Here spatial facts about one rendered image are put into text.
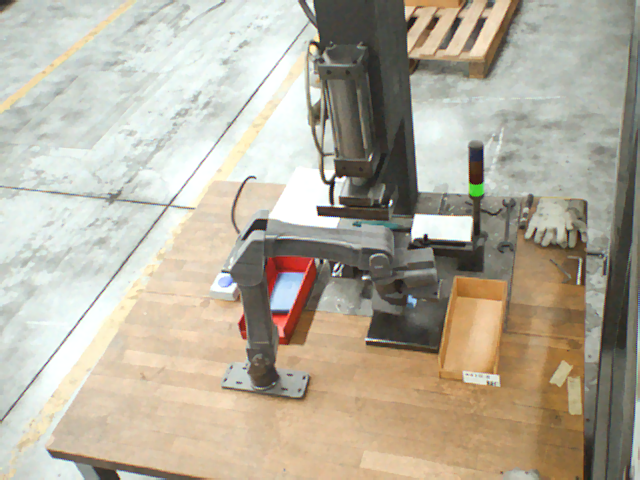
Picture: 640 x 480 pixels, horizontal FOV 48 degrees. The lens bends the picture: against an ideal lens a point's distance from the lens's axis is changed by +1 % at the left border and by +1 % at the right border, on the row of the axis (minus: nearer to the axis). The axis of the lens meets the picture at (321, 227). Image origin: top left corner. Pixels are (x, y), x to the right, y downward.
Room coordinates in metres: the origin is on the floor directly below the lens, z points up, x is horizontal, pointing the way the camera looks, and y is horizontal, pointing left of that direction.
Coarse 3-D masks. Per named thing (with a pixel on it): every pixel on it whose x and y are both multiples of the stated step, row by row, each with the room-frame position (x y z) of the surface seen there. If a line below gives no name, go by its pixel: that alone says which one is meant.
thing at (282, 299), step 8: (280, 280) 1.37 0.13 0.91; (288, 280) 1.37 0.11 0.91; (296, 280) 1.36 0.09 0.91; (280, 288) 1.35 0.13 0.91; (296, 288) 1.33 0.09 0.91; (272, 296) 1.32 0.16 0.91; (280, 296) 1.32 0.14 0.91; (288, 296) 1.31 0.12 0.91; (272, 304) 1.29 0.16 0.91; (280, 304) 1.29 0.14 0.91; (288, 304) 1.28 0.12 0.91; (272, 312) 1.27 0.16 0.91; (280, 312) 1.26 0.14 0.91; (288, 312) 1.26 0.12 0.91
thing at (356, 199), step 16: (384, 160) 1.43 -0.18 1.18; (336, 192) 1.40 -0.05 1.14; (352, 192) 1.33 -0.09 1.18; (368, 192) 1.32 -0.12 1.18; (384, 192) 1.36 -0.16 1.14; (320, 208) 1.36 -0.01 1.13; (336, 208) 1.34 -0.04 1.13; (352, 208) 1.33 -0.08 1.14; (368, 208) 1.31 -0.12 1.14; (384, 208) 1.30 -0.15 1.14
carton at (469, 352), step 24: (456, 288) 1.20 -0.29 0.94; (480, 288) 1.18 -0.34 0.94; (504, 288) 1.14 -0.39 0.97; (456, 312) 1.15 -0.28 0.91; (480, 312) 1.14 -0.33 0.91; (504, 312) 1.11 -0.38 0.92; (456, 336) 1.08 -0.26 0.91; (480, 336) 1.07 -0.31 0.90; (456, 360) 1.02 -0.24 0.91; (480, 360) 1.00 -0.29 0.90
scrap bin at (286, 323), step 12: (276, 264) 1.42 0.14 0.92; (288, 264) 1.41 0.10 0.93; (300, 264) 1.40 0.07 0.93; (312, 264) 1.37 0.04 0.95; (276, 276) 1.40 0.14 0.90; (312, 276) 1.35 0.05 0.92; (300, 288) 1.28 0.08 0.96; (300, 300) 1.26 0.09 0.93; (300, 312) 1.25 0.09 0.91; (240, 324) 1.21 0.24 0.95; (276, 324) 1.23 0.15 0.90; (288, 324) 1.18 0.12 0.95; (288, 336) 1.17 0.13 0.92
